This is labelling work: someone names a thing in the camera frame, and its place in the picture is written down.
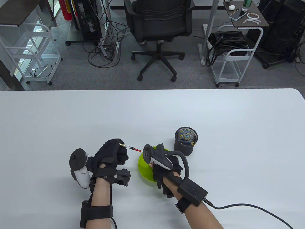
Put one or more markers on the person's right hand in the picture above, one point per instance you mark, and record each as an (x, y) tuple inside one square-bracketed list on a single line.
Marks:
[(166, 176)]

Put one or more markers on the person's left hand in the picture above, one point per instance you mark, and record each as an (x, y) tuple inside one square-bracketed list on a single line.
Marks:
[(107, 157)]

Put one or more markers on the red pen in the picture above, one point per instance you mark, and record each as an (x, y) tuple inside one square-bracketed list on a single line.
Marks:
[(137, 149)]

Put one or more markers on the blue pen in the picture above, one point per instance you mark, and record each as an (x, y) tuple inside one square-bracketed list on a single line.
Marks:
[(182, 141)]

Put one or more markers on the person's right forearm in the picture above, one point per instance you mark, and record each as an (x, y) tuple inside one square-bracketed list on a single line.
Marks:
[(200, 214)]

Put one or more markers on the grey white VR controller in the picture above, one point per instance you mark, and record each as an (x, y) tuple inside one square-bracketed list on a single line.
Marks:
[(77, 158), (159, 157)]

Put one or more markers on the lime green plastic bowl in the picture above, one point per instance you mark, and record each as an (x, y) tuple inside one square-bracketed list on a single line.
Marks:
[(143, 167)]

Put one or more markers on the black armband with box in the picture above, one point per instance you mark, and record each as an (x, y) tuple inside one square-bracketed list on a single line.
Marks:
[(100, 212), (191, 190)]

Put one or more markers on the black mesh pen cup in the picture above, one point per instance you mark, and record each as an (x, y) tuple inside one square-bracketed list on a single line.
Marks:
[(185, 149)]

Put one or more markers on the white power strip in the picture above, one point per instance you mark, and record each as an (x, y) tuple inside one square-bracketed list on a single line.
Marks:
[(117, 51)]

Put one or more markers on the grey power strip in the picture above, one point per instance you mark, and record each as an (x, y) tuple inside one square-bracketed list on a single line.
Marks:
[(103, 49)]

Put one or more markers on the white rolling cart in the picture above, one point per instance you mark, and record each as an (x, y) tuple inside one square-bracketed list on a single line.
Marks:
[(23, 35), (226, 74)]

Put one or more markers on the grey rolling platform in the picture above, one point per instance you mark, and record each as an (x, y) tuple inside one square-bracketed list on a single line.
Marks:
[(73, 35)]

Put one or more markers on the black computer tower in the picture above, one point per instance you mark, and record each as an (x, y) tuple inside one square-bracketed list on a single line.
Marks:
[(85, 21)]

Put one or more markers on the black office chair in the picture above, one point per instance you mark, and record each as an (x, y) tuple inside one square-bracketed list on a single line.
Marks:
[(157, 23)]

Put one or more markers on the black bag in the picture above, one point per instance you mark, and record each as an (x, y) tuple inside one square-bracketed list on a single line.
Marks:
[(226, 41)]

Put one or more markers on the red fire extinguisher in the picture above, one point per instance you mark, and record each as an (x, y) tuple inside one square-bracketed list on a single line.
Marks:
[(64, 10)]

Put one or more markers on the brown side table top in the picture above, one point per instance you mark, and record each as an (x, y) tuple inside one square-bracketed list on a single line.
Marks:
[(236, 22)]

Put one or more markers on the white smartphone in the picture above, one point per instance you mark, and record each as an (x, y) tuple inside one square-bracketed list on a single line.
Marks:
[(237, 14)]

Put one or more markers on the white curved plastic piece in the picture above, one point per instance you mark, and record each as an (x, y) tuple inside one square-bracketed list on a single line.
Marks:
[(252, 21)]

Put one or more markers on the white tape roll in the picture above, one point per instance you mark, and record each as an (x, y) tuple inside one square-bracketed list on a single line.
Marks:
[(249, 16)]

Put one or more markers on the white earbuds case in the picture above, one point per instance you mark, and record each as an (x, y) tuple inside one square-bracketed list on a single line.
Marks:
[(231, 7)]

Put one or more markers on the black equipment stack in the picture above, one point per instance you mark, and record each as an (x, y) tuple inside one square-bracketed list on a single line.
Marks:
[(281, 28)]

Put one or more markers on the green bottle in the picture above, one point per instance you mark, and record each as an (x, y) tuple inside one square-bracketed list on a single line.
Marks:
[(247, 4)]

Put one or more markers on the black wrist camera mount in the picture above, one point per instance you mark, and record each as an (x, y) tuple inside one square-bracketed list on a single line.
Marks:
[(124, 176)]

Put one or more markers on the white desk leg frame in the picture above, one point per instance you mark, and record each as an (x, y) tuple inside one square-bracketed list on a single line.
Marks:
[(107, 23), (210, 23)]

